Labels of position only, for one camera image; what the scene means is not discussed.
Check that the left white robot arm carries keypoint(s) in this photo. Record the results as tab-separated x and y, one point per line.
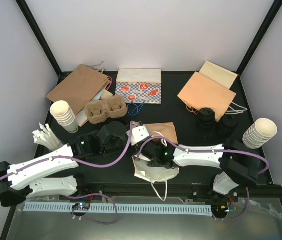
29	179

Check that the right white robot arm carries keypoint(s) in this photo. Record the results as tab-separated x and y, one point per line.
240	165

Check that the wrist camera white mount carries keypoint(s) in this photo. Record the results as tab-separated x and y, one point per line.
139	134
144	158

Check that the orange kraft paper bag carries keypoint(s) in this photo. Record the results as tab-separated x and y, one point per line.
162	132

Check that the right stack of paper cups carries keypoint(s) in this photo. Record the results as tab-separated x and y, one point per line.
259	133

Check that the black lid stack left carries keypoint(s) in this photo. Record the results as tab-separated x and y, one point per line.
206	118

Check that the blue slotted cable duct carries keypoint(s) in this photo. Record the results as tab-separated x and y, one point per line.
102	208

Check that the stack of paper cups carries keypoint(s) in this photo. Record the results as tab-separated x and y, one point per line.
64	115
259	133

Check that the bundle of wrapped straws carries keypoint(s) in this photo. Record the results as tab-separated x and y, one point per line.
47	138

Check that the black lid stack right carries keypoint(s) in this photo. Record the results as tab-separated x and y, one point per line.
227	125

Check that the black frame post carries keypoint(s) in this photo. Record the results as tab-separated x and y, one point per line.
268	20
27	13

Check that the black lid stack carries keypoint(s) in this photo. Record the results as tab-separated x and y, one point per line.
206	118
227	125

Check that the brown flat paper bag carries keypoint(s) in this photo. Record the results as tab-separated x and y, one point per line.
79	88

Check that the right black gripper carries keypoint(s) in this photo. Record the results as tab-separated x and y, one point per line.
149	164

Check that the right black frame post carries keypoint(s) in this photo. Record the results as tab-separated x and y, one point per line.
268	20

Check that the left black frame post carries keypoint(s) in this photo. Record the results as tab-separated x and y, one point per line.
27	13

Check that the left stack of paper cups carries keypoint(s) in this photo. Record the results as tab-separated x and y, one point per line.
64	115

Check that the stack of pulp cup carriers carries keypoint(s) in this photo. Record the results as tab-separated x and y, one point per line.
100	110

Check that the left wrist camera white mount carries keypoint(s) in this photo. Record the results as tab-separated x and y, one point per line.
139	134

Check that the checkered printed paper bag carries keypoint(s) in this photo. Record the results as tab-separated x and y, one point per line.
139	85

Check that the tan flat paper bag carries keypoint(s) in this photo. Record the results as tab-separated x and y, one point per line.
218	74

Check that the orange flat bag right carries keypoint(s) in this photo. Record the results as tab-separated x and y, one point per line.
201	92

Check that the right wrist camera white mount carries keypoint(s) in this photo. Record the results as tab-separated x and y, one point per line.
144	158

